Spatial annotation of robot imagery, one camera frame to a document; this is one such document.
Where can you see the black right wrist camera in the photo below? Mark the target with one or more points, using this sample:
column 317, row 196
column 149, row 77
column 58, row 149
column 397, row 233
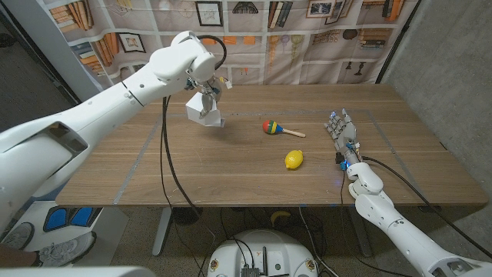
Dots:
column 339, row 157

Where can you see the black round fan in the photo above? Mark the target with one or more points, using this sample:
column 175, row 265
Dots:
column 184, row 217

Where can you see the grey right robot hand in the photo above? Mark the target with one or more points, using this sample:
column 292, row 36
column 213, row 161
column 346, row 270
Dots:
column 346, row 131

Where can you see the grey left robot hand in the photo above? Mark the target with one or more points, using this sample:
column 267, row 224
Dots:
column 207, row 100

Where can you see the person's leg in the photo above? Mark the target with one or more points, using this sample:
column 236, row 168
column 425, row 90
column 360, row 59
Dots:
column 15, row 257

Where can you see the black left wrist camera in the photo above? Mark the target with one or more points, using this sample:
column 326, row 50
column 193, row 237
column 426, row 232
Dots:
column 190, row 84

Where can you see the yellow banana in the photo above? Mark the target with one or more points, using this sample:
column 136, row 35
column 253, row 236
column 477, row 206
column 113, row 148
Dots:
column 278, row 215

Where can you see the yellow lemon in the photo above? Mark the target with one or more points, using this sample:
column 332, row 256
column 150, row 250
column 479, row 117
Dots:
column 293, row 159

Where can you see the black backdrop stand pole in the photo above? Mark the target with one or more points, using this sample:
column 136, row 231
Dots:
column 396, row 42

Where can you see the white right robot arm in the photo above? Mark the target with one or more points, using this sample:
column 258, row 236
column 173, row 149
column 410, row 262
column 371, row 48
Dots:
column 407, row 234

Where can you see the grey sneaker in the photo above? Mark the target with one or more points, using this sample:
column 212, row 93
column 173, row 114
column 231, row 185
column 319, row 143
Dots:
column 19, row 235
column 67, row 250

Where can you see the white milk carton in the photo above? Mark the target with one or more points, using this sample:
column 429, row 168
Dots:
column 192, row 109

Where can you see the white pillar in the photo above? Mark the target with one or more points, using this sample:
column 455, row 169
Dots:
column 50, row 46

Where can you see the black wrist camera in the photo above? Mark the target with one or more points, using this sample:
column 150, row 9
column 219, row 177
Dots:
column 190, row 84
column 339, row 157

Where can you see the metal table leg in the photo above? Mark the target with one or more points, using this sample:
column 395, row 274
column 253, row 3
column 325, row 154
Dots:
column 162, row 231
column 361, row 231

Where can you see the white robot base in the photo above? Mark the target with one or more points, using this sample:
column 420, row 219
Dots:
column 265, row 246

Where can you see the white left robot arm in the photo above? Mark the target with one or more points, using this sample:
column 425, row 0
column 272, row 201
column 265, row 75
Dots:
column 96, row 111

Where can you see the printed bookshelf backdrop cloth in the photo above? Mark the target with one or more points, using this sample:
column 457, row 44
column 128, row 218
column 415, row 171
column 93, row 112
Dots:
column 288, row 57

